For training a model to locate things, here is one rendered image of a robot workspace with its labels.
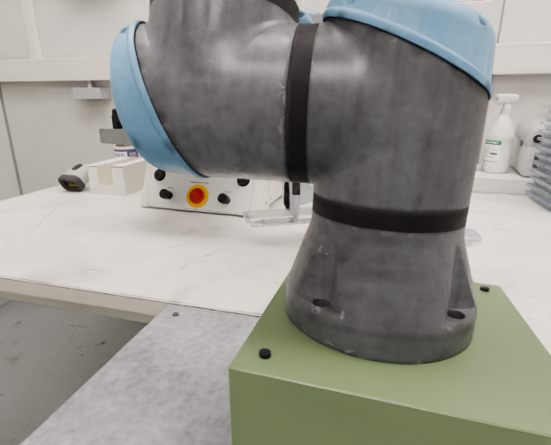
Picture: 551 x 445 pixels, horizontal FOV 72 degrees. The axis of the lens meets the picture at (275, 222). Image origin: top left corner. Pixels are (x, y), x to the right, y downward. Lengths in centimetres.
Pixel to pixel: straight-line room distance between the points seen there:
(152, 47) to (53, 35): 193
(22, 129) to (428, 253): 228
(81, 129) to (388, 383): 202
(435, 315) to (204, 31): 24
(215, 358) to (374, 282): 25
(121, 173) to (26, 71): 114
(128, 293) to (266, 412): 39
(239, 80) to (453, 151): 14
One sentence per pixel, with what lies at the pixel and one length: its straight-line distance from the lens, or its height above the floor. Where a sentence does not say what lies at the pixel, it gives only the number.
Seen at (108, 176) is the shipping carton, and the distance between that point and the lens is 125.
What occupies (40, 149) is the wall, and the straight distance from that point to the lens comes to 236.
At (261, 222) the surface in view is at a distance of 73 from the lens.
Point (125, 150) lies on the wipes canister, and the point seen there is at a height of 86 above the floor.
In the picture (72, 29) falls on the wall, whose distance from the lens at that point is 215.
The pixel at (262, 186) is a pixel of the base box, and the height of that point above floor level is 82.
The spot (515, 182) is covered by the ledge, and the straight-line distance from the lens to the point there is 137.
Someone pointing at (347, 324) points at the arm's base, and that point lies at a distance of 27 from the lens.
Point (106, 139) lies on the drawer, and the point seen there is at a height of 95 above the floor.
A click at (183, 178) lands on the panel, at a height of 83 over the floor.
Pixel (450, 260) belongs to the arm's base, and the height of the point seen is 92.
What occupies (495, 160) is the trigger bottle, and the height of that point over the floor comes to 84.
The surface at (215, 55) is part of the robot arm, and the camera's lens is 27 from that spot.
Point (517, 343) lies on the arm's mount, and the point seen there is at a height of 85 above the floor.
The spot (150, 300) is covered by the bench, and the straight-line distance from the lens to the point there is 59.
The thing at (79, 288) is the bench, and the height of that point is 75.
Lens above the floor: 103
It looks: 18 degrees down
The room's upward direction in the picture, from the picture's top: straight up
